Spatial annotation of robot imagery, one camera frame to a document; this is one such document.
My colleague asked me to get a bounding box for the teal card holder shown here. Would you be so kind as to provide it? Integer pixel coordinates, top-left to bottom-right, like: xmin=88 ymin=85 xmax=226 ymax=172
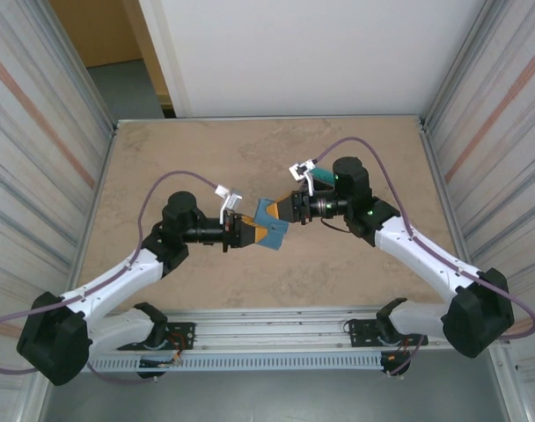
xmin=253 ymin=197 xmax=290 ymax=252

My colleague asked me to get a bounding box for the teal packet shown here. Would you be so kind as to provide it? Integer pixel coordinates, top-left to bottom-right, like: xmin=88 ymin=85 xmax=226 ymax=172
xmin=315 ymin=165 xmax=338 ymax=185

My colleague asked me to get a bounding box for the small black connector board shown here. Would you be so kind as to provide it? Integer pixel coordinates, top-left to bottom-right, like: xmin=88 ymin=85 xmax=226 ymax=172
xmin=380 ymin=350 xmax=413 ymax=378
xmin=137 ymin=355 xmax=184 ymax=370

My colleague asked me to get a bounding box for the translucent corrugated side panel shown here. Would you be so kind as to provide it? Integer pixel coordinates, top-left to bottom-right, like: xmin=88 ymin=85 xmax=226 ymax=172
xmin=425 ymin=0 xmax=535 ymax=422
xmin=0 ymin=0 xmax=115 ymax=422

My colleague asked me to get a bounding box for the brown wooden door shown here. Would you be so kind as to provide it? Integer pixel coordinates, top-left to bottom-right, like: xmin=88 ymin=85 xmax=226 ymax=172
xmin=49 ymin=0 xmax=172 ymax=96

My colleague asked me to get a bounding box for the thin black cable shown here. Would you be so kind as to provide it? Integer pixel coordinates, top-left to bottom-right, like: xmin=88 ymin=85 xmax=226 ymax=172
xmin=319 ymin=216 xmax=355 ymax=233

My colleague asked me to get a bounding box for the aluminium table edge rail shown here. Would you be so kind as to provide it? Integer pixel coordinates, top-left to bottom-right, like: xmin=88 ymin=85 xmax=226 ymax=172
xmin=115 ymin=114 xmax=427 ymax=126

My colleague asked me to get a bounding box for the aluminium side rail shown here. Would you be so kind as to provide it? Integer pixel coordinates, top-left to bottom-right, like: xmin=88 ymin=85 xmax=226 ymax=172
xmin=64 ymin=129 xmax=119 ymax=320
xmin=419 ymin=125 xmax=487 ymax=316

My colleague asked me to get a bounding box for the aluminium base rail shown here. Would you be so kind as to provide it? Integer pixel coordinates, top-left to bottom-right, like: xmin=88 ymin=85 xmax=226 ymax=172
xmin=89 ymin=306 xmax=513 ymax=355

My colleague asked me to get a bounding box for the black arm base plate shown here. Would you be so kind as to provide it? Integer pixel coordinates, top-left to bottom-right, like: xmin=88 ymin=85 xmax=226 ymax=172
xmin=161 ymin=322 xmax=196 ymax=353
xmin=344 ymin=318 xmax=429 ymax=351

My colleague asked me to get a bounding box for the white slotted cable duct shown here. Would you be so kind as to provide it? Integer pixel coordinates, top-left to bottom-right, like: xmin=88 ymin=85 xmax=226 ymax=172
xmin=85 ymin=354 xmax=385 ymax=374

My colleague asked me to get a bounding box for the aluminium frame post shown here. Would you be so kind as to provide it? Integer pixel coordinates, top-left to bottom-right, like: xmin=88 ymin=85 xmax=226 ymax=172
xmin=422 ymin=0 xmax=501 ymax=133
xmin=49 ymin=0 xmax=120 ymax=135

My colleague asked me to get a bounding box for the white door frame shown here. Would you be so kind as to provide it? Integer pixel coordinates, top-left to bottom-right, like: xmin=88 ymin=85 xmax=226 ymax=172
xmin=138 ymin=0 xmax=194 ymax=118

